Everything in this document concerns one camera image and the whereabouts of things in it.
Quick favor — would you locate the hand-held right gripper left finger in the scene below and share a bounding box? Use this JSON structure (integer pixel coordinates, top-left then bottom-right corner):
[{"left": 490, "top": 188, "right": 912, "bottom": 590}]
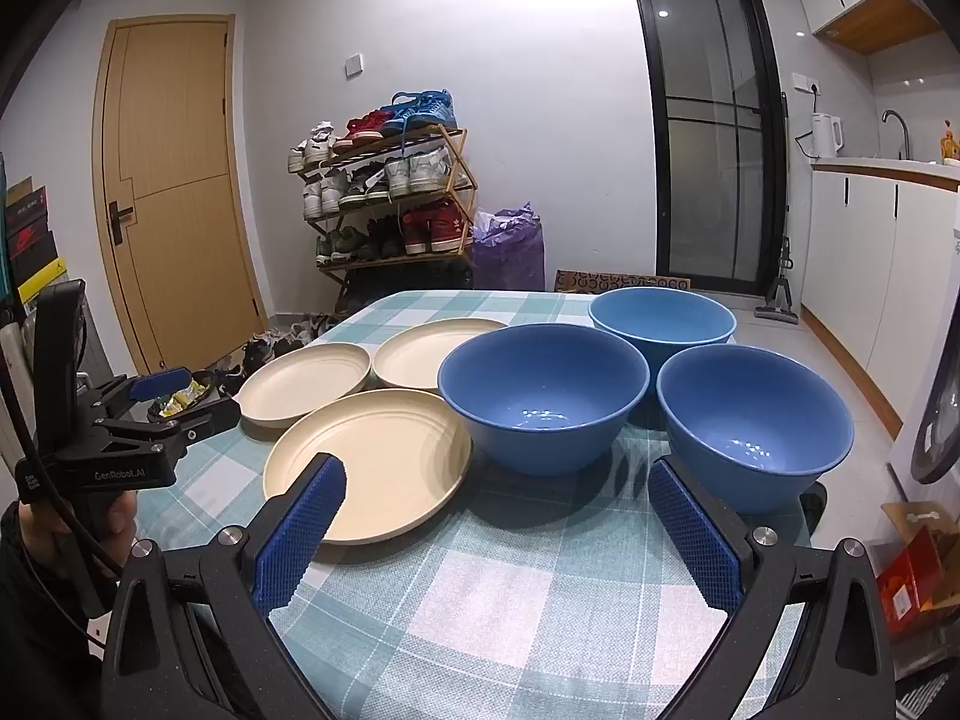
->
[{"left": 100, "top": 452, "right": 347, "bottom": 720}]

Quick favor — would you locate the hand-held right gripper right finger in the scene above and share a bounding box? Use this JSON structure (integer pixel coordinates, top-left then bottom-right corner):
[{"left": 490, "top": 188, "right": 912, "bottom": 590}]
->
[{"left": 646, "top": 456, "right": 897, "bottom": 720}]

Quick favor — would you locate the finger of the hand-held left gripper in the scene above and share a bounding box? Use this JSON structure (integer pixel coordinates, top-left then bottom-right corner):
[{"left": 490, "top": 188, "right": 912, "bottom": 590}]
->
[
  {"left": 79, "top": 366, "right": 194, "bottom": 428},
  {"left": 90, "top": 397, "right": 242, "bottom": 466}
]

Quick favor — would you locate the cream plate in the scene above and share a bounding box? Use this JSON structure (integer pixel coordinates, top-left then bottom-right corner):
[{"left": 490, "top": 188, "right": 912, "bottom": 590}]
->
[
  {"left": 373, "top": 318, "right": 512, "bottom": 392},
  {"left": 238, "top": 342, "right": 374, "bottom": 442},
  {"left": 262, "top": 388, "right": 475, "bottom": 547}
]

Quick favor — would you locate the light blue bowl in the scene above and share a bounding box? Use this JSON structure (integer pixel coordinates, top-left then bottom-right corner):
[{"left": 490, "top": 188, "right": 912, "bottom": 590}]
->
[{"left": 589, "top": 286, "right": 738, "bottom": 428}]

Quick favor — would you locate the person's left forearm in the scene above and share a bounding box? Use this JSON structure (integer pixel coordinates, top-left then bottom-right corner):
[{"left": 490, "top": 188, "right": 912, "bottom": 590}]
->
[{"left": 0, "top": 502, "right": 113, "bottom": 720}]

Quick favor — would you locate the person's left hand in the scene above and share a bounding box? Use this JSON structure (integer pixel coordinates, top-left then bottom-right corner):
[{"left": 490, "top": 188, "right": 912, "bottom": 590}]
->
[{"left": 16, "top": 496, "right": 138, "bottom": 590}]

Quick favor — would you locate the pile of loose shoes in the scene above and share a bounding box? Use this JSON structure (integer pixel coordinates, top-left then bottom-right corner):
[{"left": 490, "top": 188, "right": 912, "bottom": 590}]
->
[{"left": 217, "top": 311, "right": 346, "bottom": 391}]

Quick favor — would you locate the wooden door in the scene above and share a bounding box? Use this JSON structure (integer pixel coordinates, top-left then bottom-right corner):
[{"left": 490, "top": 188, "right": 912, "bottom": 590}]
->
[{"left": 91, "top": 13, "right": 265, "bottom": 376}]

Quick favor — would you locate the checked tablecloth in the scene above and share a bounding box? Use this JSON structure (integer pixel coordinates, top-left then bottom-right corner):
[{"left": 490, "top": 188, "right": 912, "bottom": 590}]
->
[{"left": 135, "top": 289, "right": 830, "bottom": 720}]

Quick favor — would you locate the stack of shoe boxes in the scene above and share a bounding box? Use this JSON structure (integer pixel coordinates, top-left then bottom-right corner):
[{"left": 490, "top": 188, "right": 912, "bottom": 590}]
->
[{"left": 0, "top": 154, "right": 72, "bottom": 308}]

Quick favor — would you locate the red carton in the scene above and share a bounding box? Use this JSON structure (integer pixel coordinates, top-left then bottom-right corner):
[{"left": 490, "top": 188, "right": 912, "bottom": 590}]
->
[{"left": 876, "top": 540, "right": 946, "bottom": 642}]

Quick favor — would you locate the red cardboard box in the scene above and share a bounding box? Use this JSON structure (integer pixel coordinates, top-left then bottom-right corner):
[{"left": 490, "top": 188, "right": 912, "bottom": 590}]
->
[{"left": 881, "top": 499, "right": 960, "bottom": 616}]

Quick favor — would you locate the upright vacuum cleaner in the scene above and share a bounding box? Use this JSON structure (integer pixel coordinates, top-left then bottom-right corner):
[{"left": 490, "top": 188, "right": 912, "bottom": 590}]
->
[{"left": 754, "top": 90, "right": 802, "bottom": 325}]

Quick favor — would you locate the white washing machine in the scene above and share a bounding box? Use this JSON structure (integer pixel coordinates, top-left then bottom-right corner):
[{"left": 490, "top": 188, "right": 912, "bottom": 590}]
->
[{"left": 889, "top": 337, "right": 960, "bottom": 518}]

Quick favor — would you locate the patterned doormat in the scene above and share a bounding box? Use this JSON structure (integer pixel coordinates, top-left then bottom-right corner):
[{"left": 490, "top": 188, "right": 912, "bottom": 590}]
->
[{"left": 555, "top": 268, "right": 691, "bottom": 293}]

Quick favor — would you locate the white base cabinet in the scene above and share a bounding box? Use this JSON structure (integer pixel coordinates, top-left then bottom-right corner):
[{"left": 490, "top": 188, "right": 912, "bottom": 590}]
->
[{"left": 799, "top": 157, "right": 960, "bottom": 436}]

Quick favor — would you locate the purple trash bag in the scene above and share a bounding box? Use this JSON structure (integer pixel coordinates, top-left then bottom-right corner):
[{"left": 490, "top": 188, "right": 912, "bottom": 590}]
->
[{"left": 471, "top": 202, "right": 545, "bottom": 292}]

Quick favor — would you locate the bamboo shoe rack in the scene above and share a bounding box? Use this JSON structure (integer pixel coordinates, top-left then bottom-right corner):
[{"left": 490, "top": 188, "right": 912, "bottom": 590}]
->
[{"left": 289, "top": 124, "right": 481, "bottom": 316}]

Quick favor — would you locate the black framed glass door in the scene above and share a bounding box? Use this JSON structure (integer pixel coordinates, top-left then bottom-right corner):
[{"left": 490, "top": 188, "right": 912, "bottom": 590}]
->
[{"left": 622, "top": 0, "right": 796, "bottom": 287}]

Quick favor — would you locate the white electric kettle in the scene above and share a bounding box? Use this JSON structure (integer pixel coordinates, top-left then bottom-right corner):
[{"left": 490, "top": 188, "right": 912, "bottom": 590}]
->
[{"left": 810, "top": 112, "right": 845, "bottom": 160}]

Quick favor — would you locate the chrome faucet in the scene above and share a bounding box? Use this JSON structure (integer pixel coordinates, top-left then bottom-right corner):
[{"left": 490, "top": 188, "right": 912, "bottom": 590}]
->
[{"left": 881, "top": 109, "right": 912, "bottom": 161}]

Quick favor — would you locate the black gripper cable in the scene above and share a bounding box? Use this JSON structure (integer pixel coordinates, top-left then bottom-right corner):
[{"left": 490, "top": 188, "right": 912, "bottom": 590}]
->
[{"left": 0, "top": 371, "right": 128, "bottom": 646}]

